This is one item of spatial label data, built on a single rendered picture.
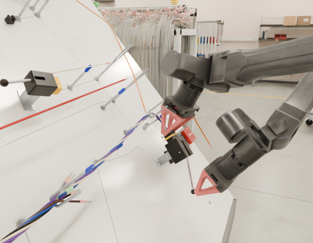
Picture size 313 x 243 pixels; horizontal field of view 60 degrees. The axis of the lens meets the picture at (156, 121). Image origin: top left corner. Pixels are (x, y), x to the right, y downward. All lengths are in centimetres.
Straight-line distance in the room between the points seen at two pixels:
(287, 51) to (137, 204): 42
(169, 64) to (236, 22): 817
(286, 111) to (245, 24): 811
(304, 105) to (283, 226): 183
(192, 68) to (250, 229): 186
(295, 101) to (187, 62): 26
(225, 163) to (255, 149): 8
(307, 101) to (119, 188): 46
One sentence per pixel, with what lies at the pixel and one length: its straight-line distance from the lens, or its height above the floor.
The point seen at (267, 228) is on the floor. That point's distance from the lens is 238.
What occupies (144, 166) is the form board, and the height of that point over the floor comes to 111.
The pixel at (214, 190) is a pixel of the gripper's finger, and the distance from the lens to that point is 68.
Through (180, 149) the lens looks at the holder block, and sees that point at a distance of 69.
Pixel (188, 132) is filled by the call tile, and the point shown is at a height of 111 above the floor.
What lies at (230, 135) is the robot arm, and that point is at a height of 120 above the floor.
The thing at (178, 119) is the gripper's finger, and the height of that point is 122.
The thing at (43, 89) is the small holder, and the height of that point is 133.
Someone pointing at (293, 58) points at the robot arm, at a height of 139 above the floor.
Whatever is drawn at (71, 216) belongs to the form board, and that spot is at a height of 113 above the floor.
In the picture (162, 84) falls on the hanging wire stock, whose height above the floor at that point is 119.
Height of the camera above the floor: 143
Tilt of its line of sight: 18 degrees down
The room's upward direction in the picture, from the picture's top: straight up
